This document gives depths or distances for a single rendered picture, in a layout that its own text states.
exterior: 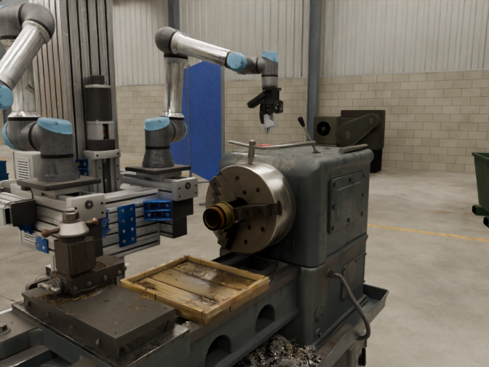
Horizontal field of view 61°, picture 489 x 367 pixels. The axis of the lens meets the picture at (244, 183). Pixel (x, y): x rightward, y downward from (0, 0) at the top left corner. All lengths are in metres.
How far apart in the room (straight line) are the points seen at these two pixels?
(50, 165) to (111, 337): 0.91
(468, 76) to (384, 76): 1.93
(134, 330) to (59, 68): 1.29
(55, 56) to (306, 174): 1.16
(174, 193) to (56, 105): 0.63
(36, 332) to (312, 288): 0.91
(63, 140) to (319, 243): 1.01
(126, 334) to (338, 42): 11.45
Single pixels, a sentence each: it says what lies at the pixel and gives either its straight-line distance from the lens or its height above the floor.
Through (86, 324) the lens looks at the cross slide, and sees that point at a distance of 0.99.
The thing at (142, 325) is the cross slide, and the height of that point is 0.97.
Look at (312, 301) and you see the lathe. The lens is 1.59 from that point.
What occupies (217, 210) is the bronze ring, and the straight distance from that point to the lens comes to 1.32.
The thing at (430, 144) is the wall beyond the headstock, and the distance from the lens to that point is 11.39.
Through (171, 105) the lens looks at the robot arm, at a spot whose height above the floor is 1.45.
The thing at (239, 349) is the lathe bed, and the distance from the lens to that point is 1.34.
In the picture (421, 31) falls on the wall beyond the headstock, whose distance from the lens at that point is 11.64.
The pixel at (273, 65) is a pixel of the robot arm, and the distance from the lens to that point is 1.91.
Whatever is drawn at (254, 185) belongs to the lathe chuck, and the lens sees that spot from 1.38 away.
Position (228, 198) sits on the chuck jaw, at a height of 1.13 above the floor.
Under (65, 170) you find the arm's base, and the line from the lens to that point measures 1.68.
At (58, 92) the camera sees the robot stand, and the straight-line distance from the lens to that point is 1.96.
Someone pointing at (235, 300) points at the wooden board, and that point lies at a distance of 1.21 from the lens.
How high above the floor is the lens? 1.41
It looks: 10 degrees down
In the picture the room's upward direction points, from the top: straight up
